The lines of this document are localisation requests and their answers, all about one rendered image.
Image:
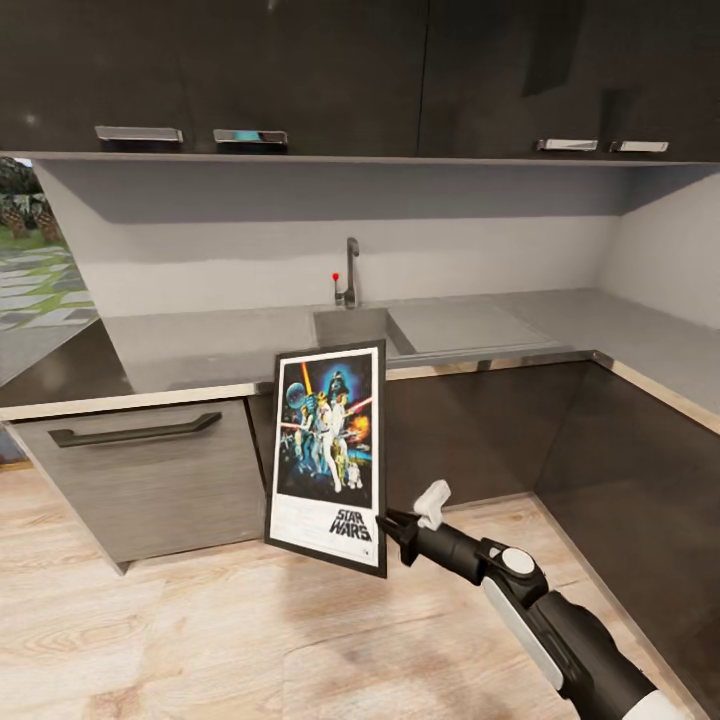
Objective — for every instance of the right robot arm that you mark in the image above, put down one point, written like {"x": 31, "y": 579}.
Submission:
{"x": 570, "y": 645}

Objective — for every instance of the cabinet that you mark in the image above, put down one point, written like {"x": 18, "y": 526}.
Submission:
{"x": 610, "y": 83}
{"x": 290, "y": 81}

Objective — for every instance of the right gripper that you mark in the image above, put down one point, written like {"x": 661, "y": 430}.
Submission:
{"x": 414, "y": 540}

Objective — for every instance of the poster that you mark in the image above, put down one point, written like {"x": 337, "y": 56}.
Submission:
{"x": 327, "y": 475}

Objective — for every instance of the dishwasher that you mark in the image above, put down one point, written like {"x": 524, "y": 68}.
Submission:
{"x": 157, "y": 479}

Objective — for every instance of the drop in sink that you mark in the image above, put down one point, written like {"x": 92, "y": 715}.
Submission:
{"x": 422, "y": 330}

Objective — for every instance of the fixed window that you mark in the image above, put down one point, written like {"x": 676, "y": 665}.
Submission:
{"x": 44, "y": 300}

